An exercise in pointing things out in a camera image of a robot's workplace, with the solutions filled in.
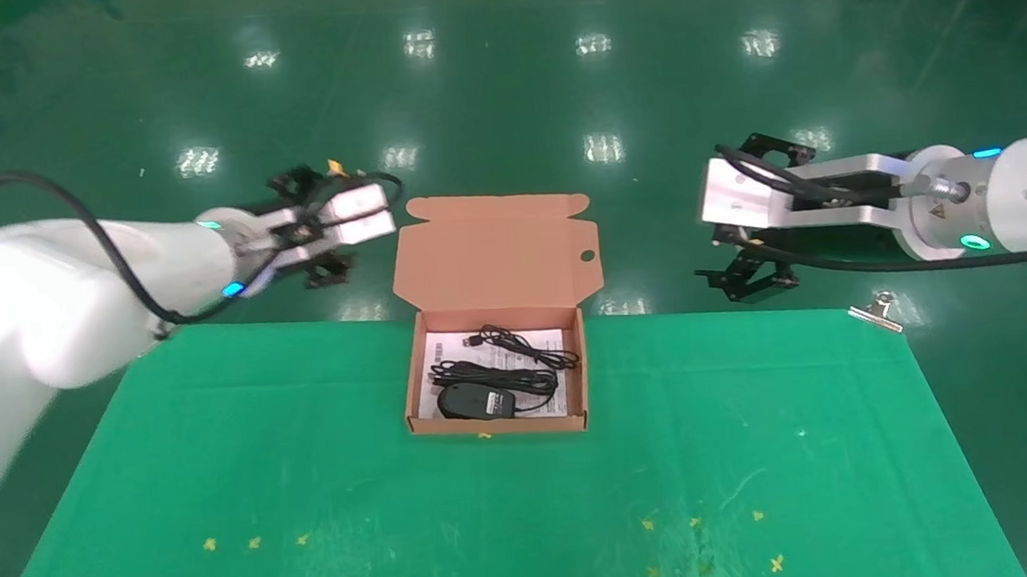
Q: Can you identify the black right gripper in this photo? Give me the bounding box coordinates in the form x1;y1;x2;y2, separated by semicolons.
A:
683;120;910;307

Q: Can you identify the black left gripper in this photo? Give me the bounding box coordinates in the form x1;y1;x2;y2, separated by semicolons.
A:
265;162;358;294

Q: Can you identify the black power adapter with cable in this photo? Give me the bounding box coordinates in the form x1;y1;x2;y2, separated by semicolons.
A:
431;318;585;426

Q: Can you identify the open brown cardboard box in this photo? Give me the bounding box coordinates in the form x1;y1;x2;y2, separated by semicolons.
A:
385;182;618;446

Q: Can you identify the metal binder clip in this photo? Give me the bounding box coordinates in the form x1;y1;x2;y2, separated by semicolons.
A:
847;290;907;337

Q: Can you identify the white printed instruction sheet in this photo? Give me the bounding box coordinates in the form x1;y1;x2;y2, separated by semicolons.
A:
412;320;574;429

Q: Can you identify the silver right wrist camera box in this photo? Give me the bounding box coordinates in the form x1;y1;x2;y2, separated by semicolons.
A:
695;140;922;245

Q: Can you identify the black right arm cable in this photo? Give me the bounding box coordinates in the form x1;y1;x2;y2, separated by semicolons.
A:
713;118;1027;289

